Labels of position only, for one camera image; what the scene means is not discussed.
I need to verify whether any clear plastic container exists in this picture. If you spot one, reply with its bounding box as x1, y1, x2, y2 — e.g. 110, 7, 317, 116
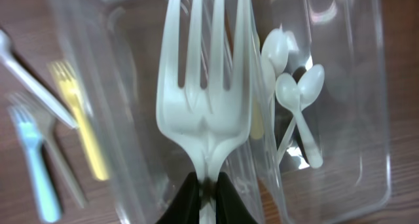
252, 0, 392, 223
50, 0, 280, 223

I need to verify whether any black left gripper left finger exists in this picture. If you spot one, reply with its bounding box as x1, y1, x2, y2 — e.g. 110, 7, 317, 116
156, 172, 200, 224

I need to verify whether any cream fork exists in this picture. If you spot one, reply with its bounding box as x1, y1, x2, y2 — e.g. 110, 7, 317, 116
7, 92, 88, 209

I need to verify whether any teal thick-handled fork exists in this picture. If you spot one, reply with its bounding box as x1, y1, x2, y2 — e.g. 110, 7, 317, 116
7, 105, 62, 223

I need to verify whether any yellow spoon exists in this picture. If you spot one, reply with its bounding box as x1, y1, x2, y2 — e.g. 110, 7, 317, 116
250, 33, 264, 140

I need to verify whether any clear left plastic container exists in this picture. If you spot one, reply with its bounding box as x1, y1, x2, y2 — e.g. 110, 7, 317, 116
50, 0, 280, 223

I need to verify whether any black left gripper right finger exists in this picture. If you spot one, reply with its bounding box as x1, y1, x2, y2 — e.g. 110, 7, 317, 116
215, 172, 257, 224

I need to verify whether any white long plastic fork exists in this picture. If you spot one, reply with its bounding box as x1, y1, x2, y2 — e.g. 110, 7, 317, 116
1, 30, 79, 129

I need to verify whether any white plastic spoon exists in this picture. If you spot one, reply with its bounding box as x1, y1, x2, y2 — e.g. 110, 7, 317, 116
275, 64, 325, 168
260, 28, 301, 153
276, 73, 323, 168

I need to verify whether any thin translucent white fork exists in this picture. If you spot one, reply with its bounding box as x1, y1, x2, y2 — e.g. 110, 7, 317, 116
155, 0, 255, 224

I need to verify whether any clear right plastic container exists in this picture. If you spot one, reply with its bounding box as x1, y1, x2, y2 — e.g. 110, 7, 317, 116
252, 0, 392, 223

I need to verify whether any yellow thick-handled fork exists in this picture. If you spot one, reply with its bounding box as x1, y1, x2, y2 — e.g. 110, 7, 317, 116
48, 60, 109, 181

